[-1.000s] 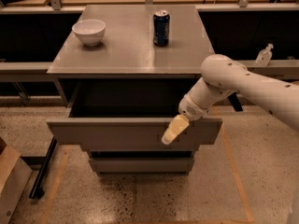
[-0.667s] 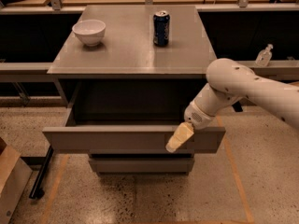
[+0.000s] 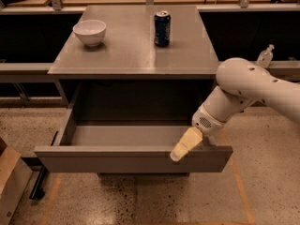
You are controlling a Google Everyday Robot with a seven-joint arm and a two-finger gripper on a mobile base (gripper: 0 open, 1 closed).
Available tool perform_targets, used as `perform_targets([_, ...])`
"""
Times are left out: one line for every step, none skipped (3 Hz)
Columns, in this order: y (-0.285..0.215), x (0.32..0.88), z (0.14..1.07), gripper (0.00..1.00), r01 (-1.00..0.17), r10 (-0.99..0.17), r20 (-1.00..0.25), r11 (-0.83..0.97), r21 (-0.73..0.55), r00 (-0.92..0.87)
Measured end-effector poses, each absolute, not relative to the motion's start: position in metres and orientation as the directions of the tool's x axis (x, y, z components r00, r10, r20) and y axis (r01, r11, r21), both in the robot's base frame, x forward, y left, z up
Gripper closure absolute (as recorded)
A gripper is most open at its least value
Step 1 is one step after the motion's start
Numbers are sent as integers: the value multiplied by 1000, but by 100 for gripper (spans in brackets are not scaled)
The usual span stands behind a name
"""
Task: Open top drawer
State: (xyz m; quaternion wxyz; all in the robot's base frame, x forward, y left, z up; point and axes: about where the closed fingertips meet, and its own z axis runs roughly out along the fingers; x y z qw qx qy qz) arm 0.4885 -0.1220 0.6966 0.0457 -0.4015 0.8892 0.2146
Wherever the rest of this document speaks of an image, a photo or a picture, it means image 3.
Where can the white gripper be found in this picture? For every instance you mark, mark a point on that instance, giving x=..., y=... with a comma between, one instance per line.
x=206, y=121

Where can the grey top drawer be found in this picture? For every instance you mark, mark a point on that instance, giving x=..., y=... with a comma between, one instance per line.
x=131, y=127

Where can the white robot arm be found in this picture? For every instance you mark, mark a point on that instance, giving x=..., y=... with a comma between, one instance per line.
x=240, y=83

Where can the grey drawer cabinet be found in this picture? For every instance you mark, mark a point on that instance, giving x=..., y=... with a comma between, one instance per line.
x=130, y=101

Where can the clear sanitizer bottle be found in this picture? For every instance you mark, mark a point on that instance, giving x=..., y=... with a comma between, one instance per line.
x=265, y=57

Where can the blue soda can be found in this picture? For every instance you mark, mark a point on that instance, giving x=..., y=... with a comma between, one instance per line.
x=162, y=22

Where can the white ceramic bowl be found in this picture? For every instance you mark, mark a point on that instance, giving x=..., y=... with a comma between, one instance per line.
x=90, y=32

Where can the cardboard box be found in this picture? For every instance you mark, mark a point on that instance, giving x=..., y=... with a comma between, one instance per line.
x=14, y=177

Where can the grey metal rail frame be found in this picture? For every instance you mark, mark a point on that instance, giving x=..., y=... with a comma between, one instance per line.
x=25, y=71

